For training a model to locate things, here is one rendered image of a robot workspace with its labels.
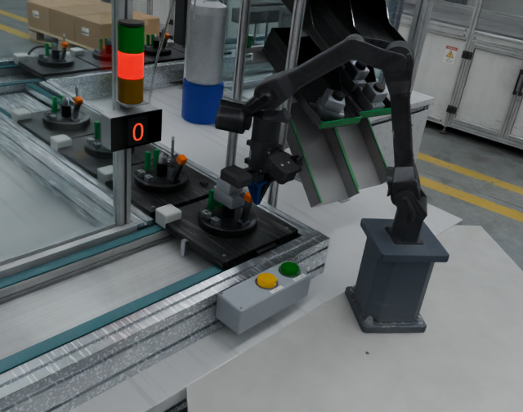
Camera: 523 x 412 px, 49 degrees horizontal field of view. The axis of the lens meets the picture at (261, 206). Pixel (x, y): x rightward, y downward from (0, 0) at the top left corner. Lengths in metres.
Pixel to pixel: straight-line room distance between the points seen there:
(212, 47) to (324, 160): 0.81
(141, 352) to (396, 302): 0.53
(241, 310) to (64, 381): 0.33
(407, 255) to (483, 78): 4.08
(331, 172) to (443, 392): 0.61
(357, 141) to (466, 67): 3.63
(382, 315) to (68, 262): 0.67
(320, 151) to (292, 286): 0.44
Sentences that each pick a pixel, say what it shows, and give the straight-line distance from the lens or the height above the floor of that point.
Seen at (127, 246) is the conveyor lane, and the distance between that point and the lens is 1.32.
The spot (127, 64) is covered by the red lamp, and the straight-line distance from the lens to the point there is 1.16.
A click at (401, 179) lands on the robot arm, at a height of 1.20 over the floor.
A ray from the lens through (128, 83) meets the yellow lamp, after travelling 1.17.
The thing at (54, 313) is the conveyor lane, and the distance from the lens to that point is 1.17.
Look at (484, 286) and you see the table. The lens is 1.56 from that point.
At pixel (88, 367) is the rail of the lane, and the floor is 0.93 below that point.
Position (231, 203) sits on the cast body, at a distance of 1.29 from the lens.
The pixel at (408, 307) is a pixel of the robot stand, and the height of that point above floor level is 0.92.
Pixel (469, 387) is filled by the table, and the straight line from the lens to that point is 1.24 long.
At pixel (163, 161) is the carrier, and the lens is 1.49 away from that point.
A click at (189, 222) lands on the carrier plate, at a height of 0.97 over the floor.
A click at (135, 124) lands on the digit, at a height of 1.22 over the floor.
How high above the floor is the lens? 1.65
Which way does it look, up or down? 28 degrees down
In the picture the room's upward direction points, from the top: 7 degrees clockwise
